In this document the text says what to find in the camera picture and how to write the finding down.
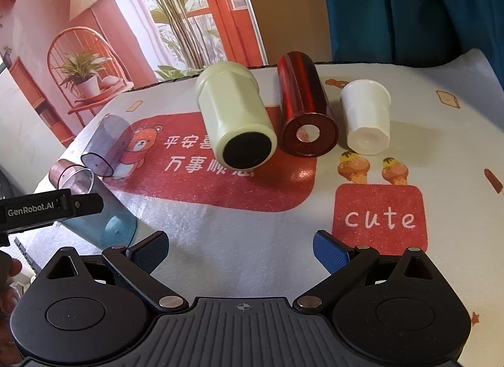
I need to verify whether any blue transparent cup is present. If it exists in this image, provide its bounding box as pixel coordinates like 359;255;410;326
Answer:
59;193;138;248

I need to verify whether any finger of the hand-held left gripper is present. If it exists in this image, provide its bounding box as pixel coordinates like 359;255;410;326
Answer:
71;193;105;217

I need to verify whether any pale green cup black base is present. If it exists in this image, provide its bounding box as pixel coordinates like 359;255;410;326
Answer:
196;60;278;173

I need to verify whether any wall poster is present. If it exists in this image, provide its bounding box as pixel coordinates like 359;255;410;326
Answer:
0;0;269;148

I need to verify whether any pink transparent cup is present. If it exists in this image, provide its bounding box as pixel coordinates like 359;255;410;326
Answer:
49;159;95;196

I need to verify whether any purple transparent cup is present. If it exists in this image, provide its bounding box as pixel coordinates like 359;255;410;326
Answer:
81;114;135;177

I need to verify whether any white plastic cup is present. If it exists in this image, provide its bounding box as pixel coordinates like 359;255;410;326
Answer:
340;79;392;154

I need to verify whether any printed white tablecloth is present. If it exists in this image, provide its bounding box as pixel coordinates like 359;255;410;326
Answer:
16;49;504;367

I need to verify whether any blue curtain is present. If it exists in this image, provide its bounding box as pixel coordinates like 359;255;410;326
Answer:
318;0;504;89

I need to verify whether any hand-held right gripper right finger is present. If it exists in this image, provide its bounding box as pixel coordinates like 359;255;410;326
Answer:
293;229;438;313

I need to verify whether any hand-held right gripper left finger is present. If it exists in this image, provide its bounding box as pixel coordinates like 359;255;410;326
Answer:
39;231;190;316

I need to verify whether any red metallic cup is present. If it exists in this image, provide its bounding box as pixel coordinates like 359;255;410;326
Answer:
277;52;340;157

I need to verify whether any person's left hand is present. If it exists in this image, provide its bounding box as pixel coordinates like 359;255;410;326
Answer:
0;253;23;318

